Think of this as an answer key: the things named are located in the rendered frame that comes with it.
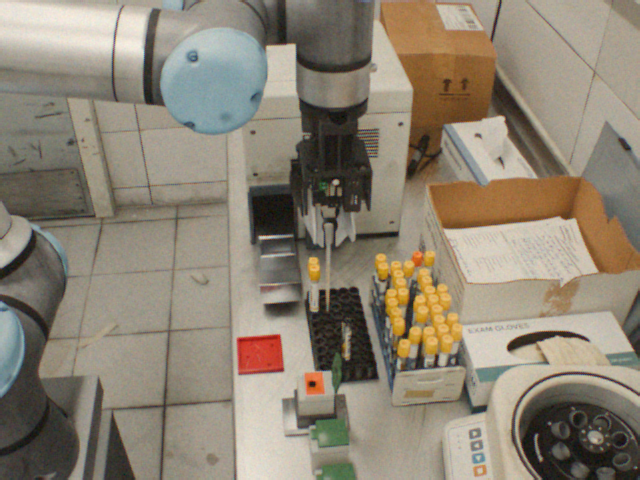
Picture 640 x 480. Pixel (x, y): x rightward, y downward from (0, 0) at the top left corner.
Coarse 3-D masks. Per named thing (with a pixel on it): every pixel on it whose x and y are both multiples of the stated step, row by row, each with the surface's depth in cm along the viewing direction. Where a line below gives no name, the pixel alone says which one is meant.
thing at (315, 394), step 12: (312, 372) 90; (324, 372) 90; (300, 384) 90; (312, 384) 90; (324, 384) 89; (300, 396) 88; (312, 396) 88; (324, 396) 88; (300, 408) 89; (312, 408) 89; (324, 408) 89
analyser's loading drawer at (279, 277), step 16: (256, 224) 120; (272, 224) 120; (288, 224) 120; (256, 240) 117; (272, 240) 113; (288, 240) 114; (272, 256) 109; (288, 256) 110; (272, 272) 111; (288, 272) 111; (272, 288) 106; (288, 288) 107
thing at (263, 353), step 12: (252, 336) 104; (264, 336) 104; (276, 336) 105; (240, 348) 103; (252, 348) 103; (264, 348) 103; (276, 348) 103; (240, 360) 102; (252, 360) 102; (264, 360) 102; (276, 360) 102; (240, 372) 99; (252, 372) 100; (264, 372) 100
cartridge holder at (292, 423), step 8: (296, 392) 93; (288, 400) 94; (296, 400) 92; (336, 400) 94; (344, 400) 94; (288, 408) 93; (296, 408) 91; (336, 408) 93; (344, 408) 93; (288, 416) 92; (296, 416) 90; (304, 416) 90; (312, 416) 90; (320, 416) 90; (328, 416) 90; (336, 416) 90; (344, 416) 92; (288, 424) 91; (296, 424) 91; (304, 424) 91; (312, 424) 91; (288, 432) 91; (296, 432) 91; (304, 432) 91
